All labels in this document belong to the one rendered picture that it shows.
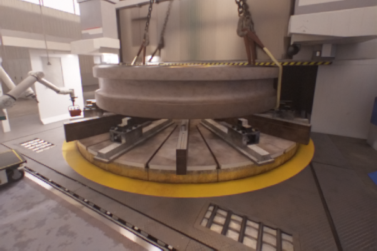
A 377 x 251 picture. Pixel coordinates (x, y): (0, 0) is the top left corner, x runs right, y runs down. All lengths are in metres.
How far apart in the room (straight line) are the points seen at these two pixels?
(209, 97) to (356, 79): 3.84
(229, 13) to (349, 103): 3.94
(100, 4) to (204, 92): 4.85
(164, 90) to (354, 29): 3.09
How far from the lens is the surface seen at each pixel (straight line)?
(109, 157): 3.04
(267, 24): 5.59
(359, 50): 4.75
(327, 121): 5.82
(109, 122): 4.21
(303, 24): 3.64
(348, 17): 3.74
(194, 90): 2.98
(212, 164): 2.75
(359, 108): 5.90
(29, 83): 3.53
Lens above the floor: 1.73
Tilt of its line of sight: 11 degrees down
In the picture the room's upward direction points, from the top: straight up
